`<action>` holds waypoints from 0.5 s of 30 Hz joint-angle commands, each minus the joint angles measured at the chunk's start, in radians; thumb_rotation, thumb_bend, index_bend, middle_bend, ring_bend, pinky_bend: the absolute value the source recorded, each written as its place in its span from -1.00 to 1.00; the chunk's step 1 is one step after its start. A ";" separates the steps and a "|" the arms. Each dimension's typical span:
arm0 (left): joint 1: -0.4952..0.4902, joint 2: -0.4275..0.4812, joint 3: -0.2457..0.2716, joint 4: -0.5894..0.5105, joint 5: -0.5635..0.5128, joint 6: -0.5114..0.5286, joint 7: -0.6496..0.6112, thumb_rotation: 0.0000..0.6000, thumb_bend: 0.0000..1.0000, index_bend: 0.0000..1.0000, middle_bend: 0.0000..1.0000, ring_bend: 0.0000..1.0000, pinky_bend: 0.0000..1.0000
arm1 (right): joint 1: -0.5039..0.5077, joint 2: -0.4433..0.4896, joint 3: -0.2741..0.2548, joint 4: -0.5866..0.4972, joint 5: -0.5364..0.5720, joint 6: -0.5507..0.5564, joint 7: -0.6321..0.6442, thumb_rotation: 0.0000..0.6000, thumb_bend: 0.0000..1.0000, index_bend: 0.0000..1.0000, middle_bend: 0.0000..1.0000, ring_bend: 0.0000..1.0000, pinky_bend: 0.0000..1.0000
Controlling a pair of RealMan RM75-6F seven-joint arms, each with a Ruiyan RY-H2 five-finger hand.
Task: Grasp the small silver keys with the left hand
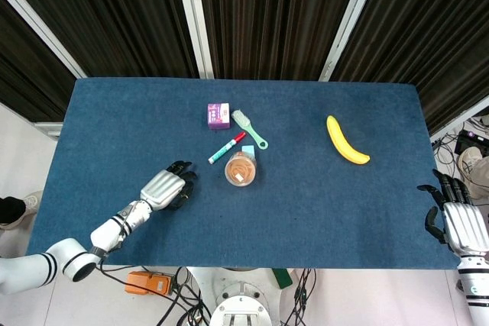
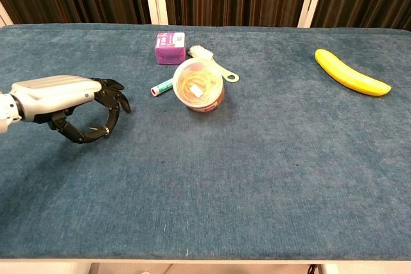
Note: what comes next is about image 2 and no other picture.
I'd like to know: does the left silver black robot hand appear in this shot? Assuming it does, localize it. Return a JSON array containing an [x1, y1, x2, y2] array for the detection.
[[10, 74, 132, 144]]

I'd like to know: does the green and white tube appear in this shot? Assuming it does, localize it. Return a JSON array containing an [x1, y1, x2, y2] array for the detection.
[[150, 78, 175, 98]]

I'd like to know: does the purple tissue pack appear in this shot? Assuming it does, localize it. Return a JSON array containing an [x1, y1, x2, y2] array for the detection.
[[154, 31, 187, 66]]

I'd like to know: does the clear tub of rubber bands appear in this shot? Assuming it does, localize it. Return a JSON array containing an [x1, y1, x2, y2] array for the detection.
[[172, 58, 225, 112]]

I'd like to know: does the blue velvet table cloth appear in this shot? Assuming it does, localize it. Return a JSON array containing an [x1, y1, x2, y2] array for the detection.
[[0, 23, 411, 261]]

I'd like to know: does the yellow banana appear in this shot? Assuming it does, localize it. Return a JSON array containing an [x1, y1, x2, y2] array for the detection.
[[314, 48, 392, 97]]

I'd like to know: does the white brush with green handle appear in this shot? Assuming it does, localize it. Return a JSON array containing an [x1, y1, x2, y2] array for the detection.
[[188, 45, 240, 84]]

